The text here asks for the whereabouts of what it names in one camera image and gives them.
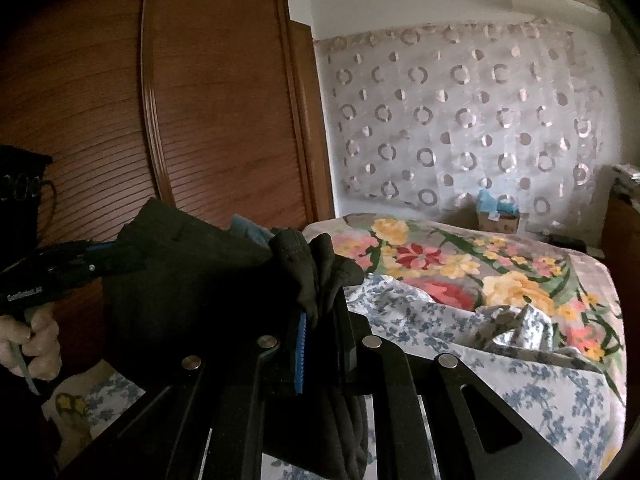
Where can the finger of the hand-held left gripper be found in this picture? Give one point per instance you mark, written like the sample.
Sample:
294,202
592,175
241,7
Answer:
95,247
107,265

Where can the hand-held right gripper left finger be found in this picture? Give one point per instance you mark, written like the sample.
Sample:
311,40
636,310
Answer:
300,352

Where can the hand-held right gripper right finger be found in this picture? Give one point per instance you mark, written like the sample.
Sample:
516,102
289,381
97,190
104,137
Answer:
347,355

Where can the black pants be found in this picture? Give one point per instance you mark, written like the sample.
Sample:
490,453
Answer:
200,285

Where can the person's left hand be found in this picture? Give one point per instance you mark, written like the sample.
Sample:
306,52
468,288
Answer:
42,350

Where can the blue-green towel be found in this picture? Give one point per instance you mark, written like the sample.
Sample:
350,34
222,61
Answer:
250,232

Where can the colourful flower blanket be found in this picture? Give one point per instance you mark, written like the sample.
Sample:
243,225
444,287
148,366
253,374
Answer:
450,265

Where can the wooden wardrobe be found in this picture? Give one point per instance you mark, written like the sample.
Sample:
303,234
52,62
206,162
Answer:
200,100

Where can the blue floral bed sheet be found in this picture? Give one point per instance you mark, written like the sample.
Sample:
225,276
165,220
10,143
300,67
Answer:
540,410

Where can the small box with blue cloths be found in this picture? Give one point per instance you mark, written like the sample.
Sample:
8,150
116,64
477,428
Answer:
497,212

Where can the circle-patterned grey curtain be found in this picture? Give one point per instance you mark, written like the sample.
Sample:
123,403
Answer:
450,120

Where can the wooden window cabinet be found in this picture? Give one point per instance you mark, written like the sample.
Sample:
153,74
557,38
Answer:
622,220

